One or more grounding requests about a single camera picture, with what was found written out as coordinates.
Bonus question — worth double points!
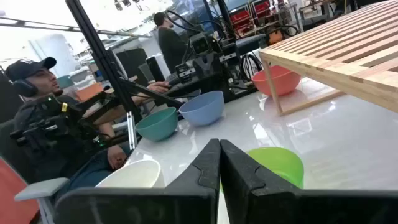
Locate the orange chair back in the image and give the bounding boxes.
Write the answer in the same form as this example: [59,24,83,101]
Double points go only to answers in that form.
[0,157,40,224]

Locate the orange box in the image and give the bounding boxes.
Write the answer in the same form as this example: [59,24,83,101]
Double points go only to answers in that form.
[75,82,105,102]

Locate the black upright box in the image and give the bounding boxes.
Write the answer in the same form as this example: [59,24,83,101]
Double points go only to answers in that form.
[145,55,165,82]

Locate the red storage bin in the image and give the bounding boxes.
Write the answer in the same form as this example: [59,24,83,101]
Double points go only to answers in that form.
[229,9,252,28]
[253,1,271,19]

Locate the coral orange bowl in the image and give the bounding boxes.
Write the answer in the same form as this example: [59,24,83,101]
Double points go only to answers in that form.
[251,65,302,96]

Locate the grey chair armrest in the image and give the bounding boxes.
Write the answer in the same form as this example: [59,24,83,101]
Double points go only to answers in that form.
[14,177,70,224]

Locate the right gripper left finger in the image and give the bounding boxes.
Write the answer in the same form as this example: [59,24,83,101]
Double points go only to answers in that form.
[53,138,221,224]

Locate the seated person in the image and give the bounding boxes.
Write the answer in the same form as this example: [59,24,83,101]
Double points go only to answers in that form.
[4,56,170,187]

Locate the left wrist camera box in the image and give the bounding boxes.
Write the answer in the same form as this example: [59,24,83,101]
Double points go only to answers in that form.
[189,32,213,56]

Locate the white bowl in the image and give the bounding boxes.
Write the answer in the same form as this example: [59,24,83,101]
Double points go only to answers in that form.
[95,159,165,189]

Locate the blue bowl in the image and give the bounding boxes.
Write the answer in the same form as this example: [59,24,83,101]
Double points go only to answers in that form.
[178,90,225,127]

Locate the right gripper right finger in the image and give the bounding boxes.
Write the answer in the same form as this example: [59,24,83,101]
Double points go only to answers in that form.
[220,139,398,224]

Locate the grey overhead rail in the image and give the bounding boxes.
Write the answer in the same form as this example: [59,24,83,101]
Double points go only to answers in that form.
[0,17,153,40]

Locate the orange device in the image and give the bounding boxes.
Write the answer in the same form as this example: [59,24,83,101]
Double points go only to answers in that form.
[267,29,285,46]

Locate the black coiled cable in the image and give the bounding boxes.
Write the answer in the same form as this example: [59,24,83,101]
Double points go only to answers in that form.
[241,52,264,82]

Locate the black cap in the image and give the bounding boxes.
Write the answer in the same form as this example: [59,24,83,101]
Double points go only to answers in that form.
[5,56,57,82]

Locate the black metal frame post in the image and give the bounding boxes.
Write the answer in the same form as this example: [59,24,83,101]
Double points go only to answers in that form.
[64,0,184,150]

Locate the wooden slatted shelf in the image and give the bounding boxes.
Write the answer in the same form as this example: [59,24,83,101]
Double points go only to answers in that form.
[258,0,398,116]

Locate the teal bowl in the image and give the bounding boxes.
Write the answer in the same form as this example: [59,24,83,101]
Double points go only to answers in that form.
[135,106,179,142]

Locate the green bowl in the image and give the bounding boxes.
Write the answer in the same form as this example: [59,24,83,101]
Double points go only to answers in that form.
[247,146,305,190]

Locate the black headphones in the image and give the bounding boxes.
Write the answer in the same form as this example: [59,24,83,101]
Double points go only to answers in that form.
[12,79,39,98]

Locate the standing person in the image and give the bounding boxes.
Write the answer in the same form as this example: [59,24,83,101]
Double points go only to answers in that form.
[153,11,187,74]

